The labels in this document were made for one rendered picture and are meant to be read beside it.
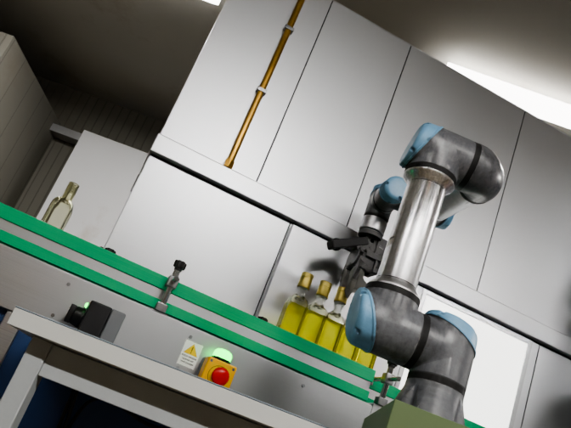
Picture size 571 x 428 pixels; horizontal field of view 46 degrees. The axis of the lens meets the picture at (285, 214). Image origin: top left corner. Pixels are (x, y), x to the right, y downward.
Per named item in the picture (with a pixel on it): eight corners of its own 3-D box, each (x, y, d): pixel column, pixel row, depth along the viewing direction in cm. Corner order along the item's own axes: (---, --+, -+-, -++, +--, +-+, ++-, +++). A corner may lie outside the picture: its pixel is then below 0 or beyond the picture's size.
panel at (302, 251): (503, 442, 210) (527, 341, 222) (509, 443, 207) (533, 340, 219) (249, 330, 191) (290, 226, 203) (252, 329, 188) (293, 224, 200)
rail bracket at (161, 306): (165, 317, 156) (188, 266, 160) (171, 314, 149) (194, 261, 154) (149, 310, 155) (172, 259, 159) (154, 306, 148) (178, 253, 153)
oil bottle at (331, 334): (315, 391, 181) (340, 318, 188) (324, 391, 176) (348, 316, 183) (297, 383, 179) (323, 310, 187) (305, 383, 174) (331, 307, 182)
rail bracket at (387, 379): (365, 406, 177) (379, 362, 181) (396, 408, 162) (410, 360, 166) (356, 402, 176) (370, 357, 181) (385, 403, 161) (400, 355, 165)
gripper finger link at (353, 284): (366, 301, 183) (374, 273, 188) (347, 293, 182) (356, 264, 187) (360, 305, 186) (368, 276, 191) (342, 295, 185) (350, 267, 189)
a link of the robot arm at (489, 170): (532, 156, 147) (451, 204, 194) (487, 137, 146) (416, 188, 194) (517, 203, 144) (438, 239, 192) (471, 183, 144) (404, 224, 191)
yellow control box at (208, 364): (217, 398, 153) (229, 368, 156) (225, 399, 147) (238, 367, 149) (190, 387, 152) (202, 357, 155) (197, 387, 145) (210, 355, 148)
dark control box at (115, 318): (106, 352, 148) (122, 318, 151) (110, 351, 140) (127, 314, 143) (71, 338, 146) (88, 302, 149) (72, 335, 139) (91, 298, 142)
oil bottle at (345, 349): (334, 398, 182) (358, 326, 189) (343, 399, 177) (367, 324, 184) (316, 391, 181) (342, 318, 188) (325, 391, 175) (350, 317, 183)
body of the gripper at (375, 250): (379, 276, 188) (391, 239, 192) (353, 263, 186) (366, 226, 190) (366, 279, 195) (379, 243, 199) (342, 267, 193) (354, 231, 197)
